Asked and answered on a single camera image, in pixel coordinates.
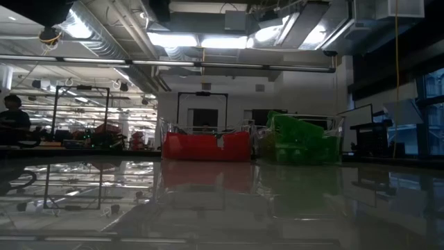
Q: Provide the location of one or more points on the white ceiling unit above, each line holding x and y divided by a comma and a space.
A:
400, 8

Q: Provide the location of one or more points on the red plastic building block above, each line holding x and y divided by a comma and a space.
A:
237, 146
190, 147

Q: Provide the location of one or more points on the green two-stud building block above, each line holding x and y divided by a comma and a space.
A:
295, 126
327, 149
291, 152

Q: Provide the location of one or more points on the wall vent grille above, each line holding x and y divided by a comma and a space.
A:
260, 87

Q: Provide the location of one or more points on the black desk with monitor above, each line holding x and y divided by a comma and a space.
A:
371, 135

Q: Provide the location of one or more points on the black metal frame rig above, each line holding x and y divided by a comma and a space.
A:
203, 93
83, 87

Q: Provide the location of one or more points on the dark workbench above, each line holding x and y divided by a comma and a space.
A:
52, 151

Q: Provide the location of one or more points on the silver ventilation duct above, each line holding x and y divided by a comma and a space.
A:
97, 38

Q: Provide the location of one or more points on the long ceiling light bar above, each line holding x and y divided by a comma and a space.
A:
93, 60
243, 66

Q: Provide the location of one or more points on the glossy white table cover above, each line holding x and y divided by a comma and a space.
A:
222, 208

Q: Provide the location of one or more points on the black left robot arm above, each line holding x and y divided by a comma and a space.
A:
38, 10

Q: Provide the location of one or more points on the grey ceiling box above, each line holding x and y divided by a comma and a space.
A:
235, 21

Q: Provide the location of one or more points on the blue-lit window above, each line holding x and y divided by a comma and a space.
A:
433, 111

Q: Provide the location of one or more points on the person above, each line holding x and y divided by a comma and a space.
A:
14, 121

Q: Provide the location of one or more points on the black cabinet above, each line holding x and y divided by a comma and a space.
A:
260, 116

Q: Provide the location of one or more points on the clear plastic bin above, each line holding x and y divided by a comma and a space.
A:
208, 129
333, 119

